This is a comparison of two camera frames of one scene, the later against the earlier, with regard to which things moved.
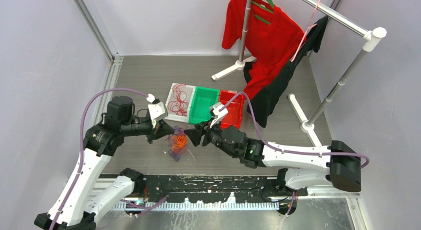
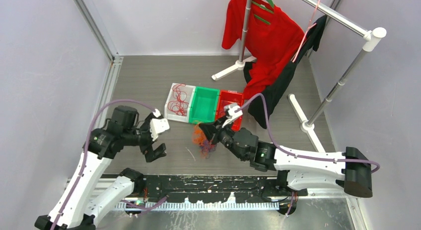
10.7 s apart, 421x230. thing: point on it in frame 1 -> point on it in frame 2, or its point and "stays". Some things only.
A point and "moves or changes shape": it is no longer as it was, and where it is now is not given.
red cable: [180, 106] stays
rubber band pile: [177, 141] moves or changes shape
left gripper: [160, 128] -> [159, 151]
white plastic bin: [178, 102] stays
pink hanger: [307, 30] stays
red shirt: [273, 39] stays
